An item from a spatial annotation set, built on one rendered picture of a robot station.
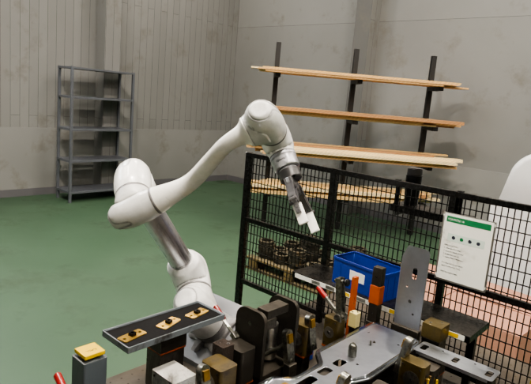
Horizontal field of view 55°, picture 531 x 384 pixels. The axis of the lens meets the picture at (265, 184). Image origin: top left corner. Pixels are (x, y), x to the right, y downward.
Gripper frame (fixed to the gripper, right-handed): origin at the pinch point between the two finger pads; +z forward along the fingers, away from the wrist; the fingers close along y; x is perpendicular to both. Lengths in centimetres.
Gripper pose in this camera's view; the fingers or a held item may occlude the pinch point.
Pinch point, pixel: (308, 224)
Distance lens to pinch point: 162.9
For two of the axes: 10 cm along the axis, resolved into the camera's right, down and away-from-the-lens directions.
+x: 8.8, -4.1, -2.2
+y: -3.5, -2.7, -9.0
